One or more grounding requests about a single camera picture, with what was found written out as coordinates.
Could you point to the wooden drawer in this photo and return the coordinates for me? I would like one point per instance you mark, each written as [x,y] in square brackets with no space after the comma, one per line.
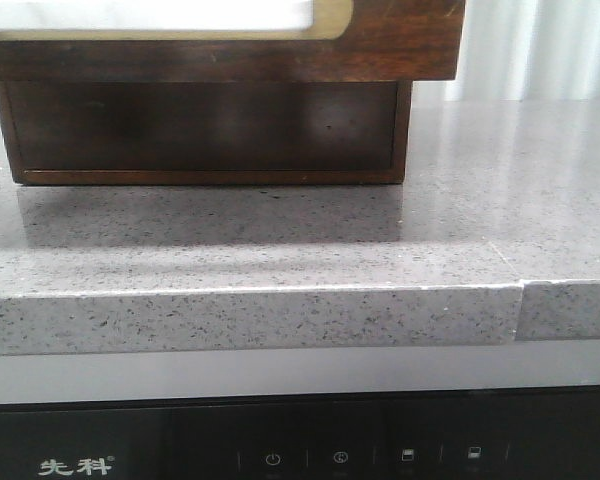
[204,126]
[353,41]

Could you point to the dark wooden drawer cabinet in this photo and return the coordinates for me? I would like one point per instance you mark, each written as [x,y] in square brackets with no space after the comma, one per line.
[394,173]

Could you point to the black appliance control panel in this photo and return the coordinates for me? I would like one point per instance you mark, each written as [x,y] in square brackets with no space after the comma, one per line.
[523,433]

